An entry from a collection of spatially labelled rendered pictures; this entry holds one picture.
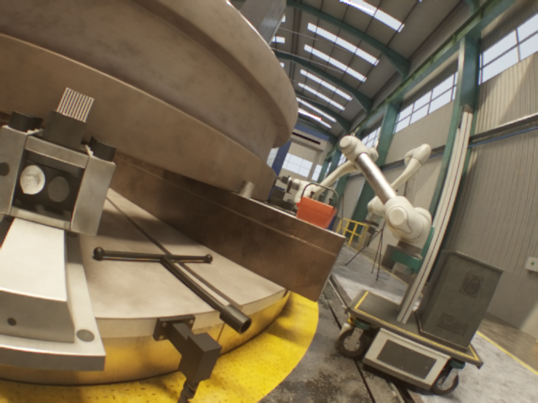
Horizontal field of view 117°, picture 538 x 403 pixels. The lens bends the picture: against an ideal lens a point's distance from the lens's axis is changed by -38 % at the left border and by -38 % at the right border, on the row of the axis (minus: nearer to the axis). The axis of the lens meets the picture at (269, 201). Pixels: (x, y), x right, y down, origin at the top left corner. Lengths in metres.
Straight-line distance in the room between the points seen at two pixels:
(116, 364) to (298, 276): 0.98
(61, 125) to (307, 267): 1.24
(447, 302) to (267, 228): 1.12
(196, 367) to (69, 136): 0.71
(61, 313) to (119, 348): 0.38
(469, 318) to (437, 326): 0.20
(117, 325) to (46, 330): 0.28
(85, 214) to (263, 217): 0.98
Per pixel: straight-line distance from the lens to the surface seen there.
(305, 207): 1.40
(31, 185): 0.77
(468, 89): 12.63
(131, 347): 0.88
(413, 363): 1.64
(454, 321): 1.67
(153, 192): 1.99
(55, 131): 0.81
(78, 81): 1.11
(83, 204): 0.77
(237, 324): 0.87
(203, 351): 0.70
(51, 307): 0.51
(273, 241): 1.44
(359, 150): 1.65
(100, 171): 0.76
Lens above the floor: 0.75
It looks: 1 degrees down
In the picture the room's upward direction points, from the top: 21 degrees clockwise
